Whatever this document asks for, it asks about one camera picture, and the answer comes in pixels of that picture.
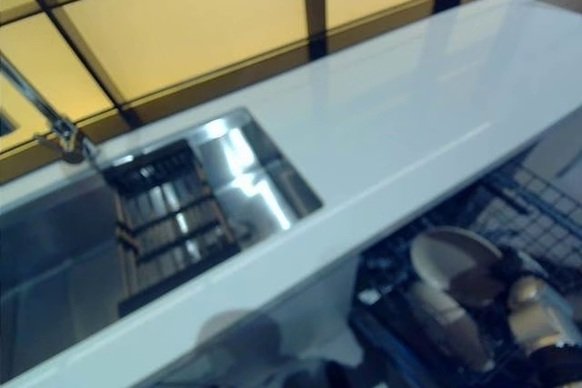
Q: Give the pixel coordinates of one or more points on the grey cabinet door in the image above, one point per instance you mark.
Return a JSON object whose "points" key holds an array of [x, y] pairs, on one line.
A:
{"points": [[309, 338]]}

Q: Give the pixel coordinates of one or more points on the black sink dish rack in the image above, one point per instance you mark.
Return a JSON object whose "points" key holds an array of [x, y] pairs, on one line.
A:
{"points": [[177, 224]]}

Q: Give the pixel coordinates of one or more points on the stainless steel sink basin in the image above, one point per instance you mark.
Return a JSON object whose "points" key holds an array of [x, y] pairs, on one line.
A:
{"points": [[54, 247]]}

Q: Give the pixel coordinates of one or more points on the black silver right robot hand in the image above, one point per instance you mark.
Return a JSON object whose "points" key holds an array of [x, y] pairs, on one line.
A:
{"points": [[541, 315]]}

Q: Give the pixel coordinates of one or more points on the chrome gooseneck kitchen faucet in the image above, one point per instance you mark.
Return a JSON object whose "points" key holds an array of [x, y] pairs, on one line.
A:
{"points": [[45, 106]]}

